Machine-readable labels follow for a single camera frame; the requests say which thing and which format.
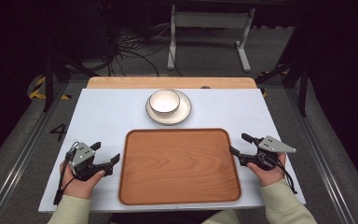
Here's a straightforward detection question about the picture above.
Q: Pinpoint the wooden table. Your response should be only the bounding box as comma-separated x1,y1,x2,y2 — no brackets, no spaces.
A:
86,76,258,91

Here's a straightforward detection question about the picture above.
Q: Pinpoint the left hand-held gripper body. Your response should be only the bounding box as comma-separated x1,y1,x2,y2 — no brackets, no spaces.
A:
69,141,107,182

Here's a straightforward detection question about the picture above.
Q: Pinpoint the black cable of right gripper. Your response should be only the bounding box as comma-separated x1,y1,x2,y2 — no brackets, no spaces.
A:
260,154,298,195

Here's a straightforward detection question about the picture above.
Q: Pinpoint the black tripod stand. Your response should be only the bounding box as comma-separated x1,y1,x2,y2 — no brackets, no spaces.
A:
41,36,101,113
255,46,312,118

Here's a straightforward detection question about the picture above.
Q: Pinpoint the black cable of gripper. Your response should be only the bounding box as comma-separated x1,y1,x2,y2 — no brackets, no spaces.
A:
260,154,298,195
52,141,81,206

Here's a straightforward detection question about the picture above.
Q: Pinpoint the person's right hand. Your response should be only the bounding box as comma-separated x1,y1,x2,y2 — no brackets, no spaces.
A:
246,151,287,188

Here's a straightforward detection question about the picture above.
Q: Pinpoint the white plate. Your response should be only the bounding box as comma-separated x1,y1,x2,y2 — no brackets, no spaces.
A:
145,90,193,126

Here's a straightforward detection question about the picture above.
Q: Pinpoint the person's pale clothing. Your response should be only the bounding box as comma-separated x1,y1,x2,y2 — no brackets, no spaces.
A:
200,209,241,224

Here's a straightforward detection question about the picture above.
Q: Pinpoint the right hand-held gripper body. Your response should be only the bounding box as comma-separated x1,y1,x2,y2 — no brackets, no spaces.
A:
240,135,297,172

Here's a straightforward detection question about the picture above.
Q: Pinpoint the white bowl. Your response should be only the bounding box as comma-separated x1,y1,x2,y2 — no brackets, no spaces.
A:
148,89,182,115

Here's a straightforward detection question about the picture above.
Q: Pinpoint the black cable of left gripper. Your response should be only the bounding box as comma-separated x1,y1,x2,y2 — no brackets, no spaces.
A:
52,141,81,206

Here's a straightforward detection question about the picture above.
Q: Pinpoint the wooden tray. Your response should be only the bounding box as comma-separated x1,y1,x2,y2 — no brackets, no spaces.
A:
117,127,242,206

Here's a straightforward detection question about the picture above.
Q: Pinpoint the white metal stand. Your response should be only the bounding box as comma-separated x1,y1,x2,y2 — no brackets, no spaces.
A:
166,4,256,74

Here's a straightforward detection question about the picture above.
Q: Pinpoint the yellow black floor tape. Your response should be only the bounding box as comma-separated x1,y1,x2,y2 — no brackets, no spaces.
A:
257,68,291,99
27,76,73,102

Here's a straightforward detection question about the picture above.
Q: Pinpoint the tangle of floor cables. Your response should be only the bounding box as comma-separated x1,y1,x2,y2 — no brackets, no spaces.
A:
104,26,185,77

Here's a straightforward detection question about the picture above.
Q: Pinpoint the metal floor rail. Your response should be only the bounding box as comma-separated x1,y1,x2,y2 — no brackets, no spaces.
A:
0,81,70,224
283,88,358,224

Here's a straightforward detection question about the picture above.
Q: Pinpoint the person's left hand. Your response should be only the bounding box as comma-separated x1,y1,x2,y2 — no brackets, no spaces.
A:
60,160,106,201

